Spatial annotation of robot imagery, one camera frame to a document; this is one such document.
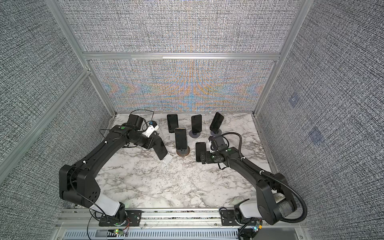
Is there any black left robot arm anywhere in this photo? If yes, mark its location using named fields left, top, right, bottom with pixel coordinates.
left=59, top=115, right=168, bottom=226

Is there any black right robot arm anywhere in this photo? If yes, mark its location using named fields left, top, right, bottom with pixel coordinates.
left=196, top=136, right=297, bottom=225

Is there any white stand back centre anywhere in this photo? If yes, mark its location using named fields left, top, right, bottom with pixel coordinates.
left=170, top=133, right=176, bottom=141

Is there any wooden round stand centre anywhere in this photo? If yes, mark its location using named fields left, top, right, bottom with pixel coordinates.
left=176, top=147, right=191, bottom=157

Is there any white folding stand front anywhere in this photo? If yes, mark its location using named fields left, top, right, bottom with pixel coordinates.
left=162, top=154, right=173, bottom=165

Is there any grey round stand right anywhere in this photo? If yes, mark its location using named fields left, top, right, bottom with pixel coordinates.
left=210, top=129, right=222, bottom=137

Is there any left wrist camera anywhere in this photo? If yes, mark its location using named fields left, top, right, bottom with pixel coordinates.
left=143, top=121, right=159, bottom=138

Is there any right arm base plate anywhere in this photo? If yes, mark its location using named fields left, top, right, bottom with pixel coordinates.
left=219, top=208, right=240, bottom=227

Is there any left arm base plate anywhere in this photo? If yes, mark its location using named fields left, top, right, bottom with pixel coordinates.
left=99, top=210, right=143, bottom=227

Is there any aluminium front rail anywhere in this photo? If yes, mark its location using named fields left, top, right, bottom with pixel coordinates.
left=51, top=208, right=311, bottom=240

